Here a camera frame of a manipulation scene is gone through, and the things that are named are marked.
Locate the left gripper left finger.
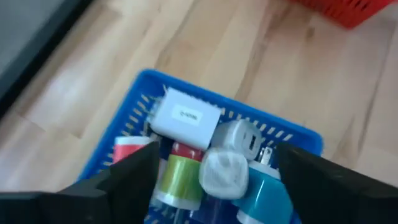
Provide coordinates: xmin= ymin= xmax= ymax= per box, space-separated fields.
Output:
xmin=0 ymin=141 xmax=161 ymax=224

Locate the green wall charger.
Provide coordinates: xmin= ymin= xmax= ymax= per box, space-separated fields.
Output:
xmin=154 ymin=154 xmax=205 ymax=211

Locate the white cube wall charger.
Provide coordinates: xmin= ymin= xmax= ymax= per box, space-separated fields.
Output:
xmin=148 ymin=86 xmax=222 ymax=152

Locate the purple wall charger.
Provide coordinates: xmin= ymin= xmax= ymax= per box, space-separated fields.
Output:
xmin=189 ymin=147 xmax=249 ymax=224

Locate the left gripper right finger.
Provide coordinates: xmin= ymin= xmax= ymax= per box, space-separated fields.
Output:
xmin=275 ymin=142 xmax=398 ymax=224

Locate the red plastic basket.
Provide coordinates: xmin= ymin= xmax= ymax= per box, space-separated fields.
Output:
xmin=290 ymin=0 xmax=396 ymax=29

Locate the blue plastic basket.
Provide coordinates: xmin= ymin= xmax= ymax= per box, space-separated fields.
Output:
xmin=76 ymin=68 xmax=324 ymax=224

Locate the teal wall charger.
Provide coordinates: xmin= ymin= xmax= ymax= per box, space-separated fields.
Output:
xmin=231 ymin=146 xmax=295 ymax=224

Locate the black aluminium rig frame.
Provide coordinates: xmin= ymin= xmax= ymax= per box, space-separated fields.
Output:
xmin=0 ymin=0 xmax=94 ymax=118

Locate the silver white wall charger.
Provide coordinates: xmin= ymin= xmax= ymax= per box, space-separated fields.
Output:
xmin=211 ymin=119 xmax=264 ymax=161

